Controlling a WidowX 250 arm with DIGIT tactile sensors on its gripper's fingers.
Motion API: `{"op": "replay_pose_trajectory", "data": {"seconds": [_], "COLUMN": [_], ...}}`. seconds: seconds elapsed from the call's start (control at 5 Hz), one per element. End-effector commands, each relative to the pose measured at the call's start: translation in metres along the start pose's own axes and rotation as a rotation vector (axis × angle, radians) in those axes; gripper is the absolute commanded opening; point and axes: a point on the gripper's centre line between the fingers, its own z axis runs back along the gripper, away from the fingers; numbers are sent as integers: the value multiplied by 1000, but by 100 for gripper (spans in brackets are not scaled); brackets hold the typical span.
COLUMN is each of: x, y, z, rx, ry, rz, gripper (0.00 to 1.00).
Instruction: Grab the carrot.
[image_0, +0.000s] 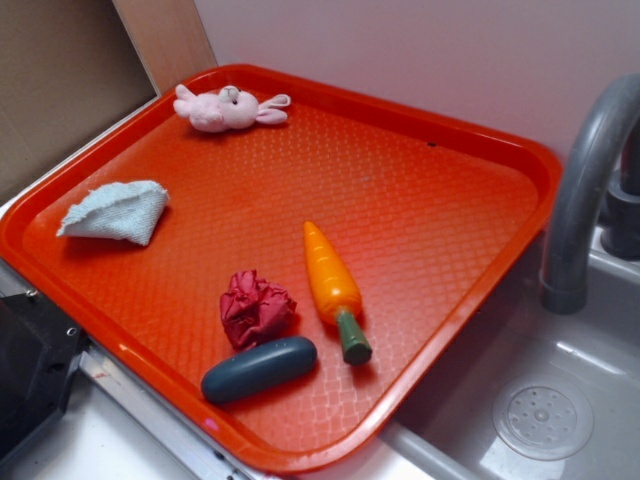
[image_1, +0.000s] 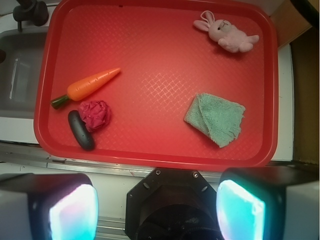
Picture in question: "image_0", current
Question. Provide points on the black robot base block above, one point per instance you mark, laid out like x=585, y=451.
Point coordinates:
x=40, y=354

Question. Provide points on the orange toy carrot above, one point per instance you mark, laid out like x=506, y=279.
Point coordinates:
x=336, y=296

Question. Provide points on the orange plastic tray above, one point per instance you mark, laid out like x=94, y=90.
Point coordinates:
x=428, y=213

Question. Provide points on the crumpled red paper ball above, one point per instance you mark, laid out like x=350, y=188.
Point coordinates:
x=254, y=310

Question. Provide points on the dark grey oblong capsule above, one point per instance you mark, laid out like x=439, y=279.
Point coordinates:
x=260, y=368

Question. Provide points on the pink plush bunny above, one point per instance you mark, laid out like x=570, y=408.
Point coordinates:
x=228, y=109

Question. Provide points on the light blue folded cloth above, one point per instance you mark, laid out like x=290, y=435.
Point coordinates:
x=117, y=211

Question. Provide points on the light wooden board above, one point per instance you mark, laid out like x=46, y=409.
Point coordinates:
x=169, y=38

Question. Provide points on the grey toy faucet spout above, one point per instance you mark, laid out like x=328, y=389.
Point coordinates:
x=580, y=200

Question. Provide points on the grey toy sink basin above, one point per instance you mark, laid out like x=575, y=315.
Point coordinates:
x=522, y=393

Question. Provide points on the dark grey faucet knob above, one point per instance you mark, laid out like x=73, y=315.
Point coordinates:
x=620, y=238

